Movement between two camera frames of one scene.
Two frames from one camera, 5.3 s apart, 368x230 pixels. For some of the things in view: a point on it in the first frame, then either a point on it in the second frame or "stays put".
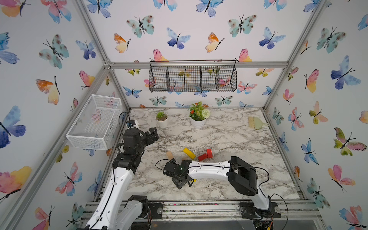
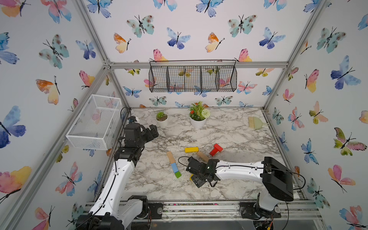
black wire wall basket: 192,75 stays put
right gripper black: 175,183 → 196,182
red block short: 209,153 → 218,147
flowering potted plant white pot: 198,115 stays put
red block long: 202,157 → 214,151
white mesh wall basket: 94,126 stays put
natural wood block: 170,155 stays put
